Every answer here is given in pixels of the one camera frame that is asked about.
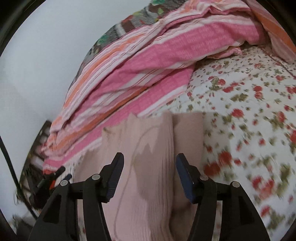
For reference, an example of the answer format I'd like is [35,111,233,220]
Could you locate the light pink knit garment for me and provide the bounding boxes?
[74,112,203,240]

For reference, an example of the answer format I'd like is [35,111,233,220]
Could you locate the dark wooden footboard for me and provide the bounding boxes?
[16,120,66,219]

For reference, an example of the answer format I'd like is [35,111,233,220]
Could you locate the floral white bed sheet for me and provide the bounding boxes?
[131,47,295,240]

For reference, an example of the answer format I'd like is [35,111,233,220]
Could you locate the pink orange striped blanket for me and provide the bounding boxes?
[42,1,295,173]

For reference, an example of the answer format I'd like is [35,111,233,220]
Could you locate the dark patterned floral quilt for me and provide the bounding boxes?
[70,0,186,86]

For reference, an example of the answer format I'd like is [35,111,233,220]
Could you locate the black cable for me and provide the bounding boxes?
[0,136,39,219]

